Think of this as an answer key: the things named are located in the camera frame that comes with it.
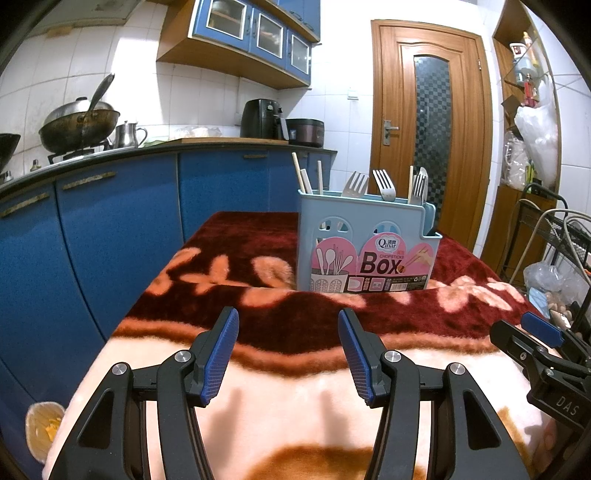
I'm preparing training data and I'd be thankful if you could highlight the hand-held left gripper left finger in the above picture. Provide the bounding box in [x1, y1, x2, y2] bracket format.
[48, 306, 240, 480]

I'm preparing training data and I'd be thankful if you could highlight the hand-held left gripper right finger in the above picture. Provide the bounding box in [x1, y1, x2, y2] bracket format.
[337, 308, 532, 480]

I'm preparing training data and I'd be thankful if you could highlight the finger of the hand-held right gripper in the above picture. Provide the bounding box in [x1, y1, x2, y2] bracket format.
[522, 311, 591, 367]
[489, 320, 561, 374]

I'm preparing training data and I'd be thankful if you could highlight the light blue utensil holder box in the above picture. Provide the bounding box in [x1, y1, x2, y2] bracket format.
[297, 191, 443, 294]

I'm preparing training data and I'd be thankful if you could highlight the clear plastic bag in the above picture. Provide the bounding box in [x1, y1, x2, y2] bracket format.
[524, 261, 587, 319]

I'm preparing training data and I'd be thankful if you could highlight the red floral blanket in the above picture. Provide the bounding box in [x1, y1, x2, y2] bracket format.
[41, 211, 561, 480]

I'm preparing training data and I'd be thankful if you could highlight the black metal rack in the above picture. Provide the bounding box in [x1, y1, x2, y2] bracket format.
[508, 184, 591, 324]

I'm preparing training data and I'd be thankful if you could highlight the pale plastic bag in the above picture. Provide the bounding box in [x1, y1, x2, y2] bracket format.
[503, 131, 532, 190]

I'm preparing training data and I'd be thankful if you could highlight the blue base cabinet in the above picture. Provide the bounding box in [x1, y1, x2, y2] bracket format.
[0, 148, 338, 462]

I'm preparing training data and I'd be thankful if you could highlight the white plastic bag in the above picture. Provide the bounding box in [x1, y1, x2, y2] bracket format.
[514, 104, 559, 185]

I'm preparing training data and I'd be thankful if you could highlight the yellow round container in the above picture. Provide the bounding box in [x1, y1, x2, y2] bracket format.
[25, 401, 66, 464]

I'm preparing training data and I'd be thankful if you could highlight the dark rice cooker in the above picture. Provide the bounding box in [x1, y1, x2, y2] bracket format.
[285, 118, 325, 148]

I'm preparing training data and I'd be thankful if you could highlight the black air fryer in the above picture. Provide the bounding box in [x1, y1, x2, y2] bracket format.
[240, 98, 289, 140]

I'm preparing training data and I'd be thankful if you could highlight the steel kettle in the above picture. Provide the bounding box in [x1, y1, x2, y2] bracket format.
[113, 121, 148, 149]

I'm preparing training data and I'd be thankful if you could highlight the gas stove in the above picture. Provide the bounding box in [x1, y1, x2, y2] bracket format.
[46, 144, 112, 165]

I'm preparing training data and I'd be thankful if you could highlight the metal wok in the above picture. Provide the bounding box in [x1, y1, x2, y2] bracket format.
[38, 73, 122, 154]

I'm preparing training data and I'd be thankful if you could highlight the yellow bottle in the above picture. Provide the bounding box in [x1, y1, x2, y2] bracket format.
[522, 31, 539, 65]

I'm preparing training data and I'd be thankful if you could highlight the wooden door with glass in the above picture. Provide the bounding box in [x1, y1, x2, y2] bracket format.
[370, 19, 492, 252]

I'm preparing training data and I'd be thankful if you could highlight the black pan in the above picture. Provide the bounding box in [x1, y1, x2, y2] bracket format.
[0, 133, 21, 174]

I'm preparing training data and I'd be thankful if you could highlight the range hood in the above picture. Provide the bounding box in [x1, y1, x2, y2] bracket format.
[34, 0, 144, 26]

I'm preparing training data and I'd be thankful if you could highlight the grey cable bundle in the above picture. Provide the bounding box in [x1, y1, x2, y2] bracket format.
[512, 208, 591, 287]

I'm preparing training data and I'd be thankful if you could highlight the wooden wall shelf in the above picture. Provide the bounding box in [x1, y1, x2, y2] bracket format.
[480, 0, 561, 282]

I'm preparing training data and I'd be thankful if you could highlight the blue wall cabinet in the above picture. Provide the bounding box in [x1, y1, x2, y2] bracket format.
[156, 0, 321, 90]

